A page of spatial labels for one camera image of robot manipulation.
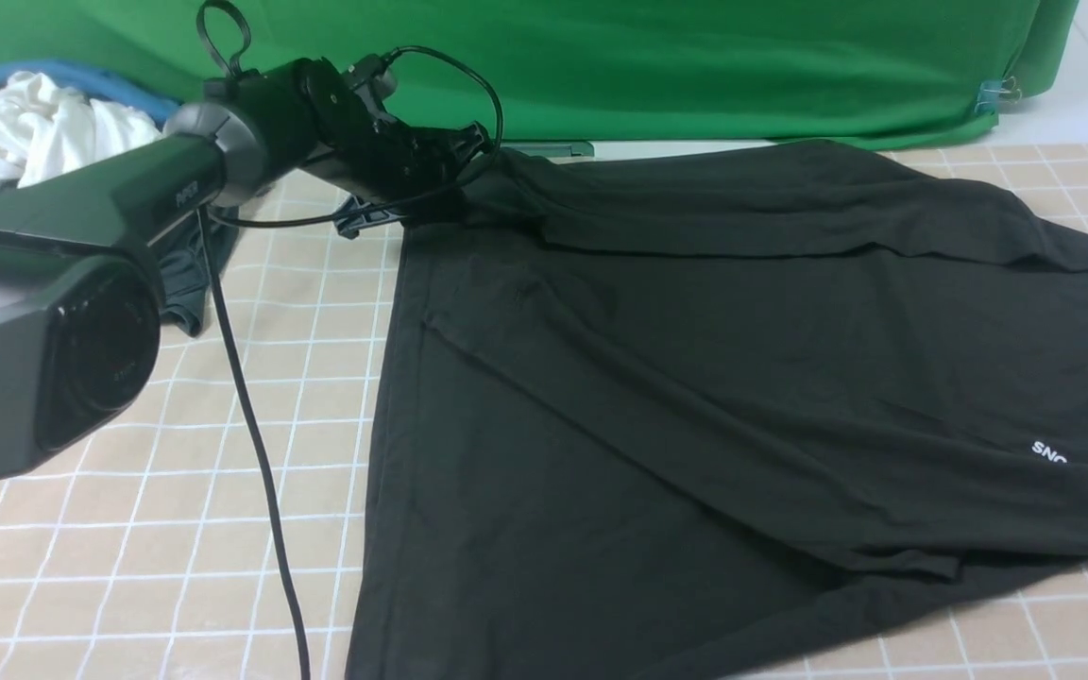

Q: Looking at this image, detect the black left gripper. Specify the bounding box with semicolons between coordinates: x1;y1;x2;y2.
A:
302;92;498;238

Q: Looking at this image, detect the dark gray long-sleeve shirt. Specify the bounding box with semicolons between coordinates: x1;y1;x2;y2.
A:
346;143;1088;679

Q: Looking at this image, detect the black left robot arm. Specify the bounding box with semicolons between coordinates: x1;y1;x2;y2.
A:
0;47;505;481

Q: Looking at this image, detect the white crumpled shirt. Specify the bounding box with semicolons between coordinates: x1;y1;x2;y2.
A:
0;72;161;189

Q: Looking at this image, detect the green backdrop cloth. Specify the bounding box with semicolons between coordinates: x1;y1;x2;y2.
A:
0;1;1080;150

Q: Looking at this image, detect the dark gray crumpled garment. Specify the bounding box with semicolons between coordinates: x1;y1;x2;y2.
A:
152;213;239;337

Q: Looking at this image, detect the blue crumpled garment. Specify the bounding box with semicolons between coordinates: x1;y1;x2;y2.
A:
0;59;181;128

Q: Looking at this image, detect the beige checkered tablecloth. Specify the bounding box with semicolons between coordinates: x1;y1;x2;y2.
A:
0;143;1088;680

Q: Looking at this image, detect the blue binder clip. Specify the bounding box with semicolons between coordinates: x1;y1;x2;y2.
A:
973;76;1023;116

